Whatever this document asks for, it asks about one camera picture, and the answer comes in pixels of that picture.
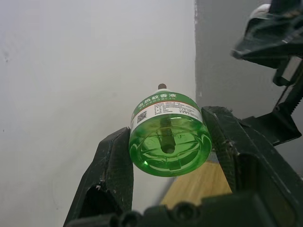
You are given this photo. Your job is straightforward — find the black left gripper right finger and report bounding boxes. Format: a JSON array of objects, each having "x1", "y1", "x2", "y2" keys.
[{"x1": 201, "y1": 106, "x2": 303, "y2": 227}]

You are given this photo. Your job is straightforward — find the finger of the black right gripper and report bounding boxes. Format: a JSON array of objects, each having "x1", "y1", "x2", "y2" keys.
[
  {"x1": 241, "y1": 110, "x2": 302, "y2": 146},
  {"x1": 230, "y1": 0, "x2": 303, "y2": 70}
]

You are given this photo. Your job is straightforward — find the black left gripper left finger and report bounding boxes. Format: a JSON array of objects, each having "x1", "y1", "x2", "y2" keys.
[{"x1": 65, "y1": 126, "x2": 135, "y2": 227}]

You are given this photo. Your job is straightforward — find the green mosquito repellent liquid bottle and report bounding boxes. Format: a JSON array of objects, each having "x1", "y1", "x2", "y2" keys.
[{"x1": 128, "y1": 83, "x2": 213, "y2": 178}]

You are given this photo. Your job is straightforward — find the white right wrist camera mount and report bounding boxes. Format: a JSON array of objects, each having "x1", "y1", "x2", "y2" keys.
[{"x1": 250, "y1": 4, "x2": 272, "y2": 20}]

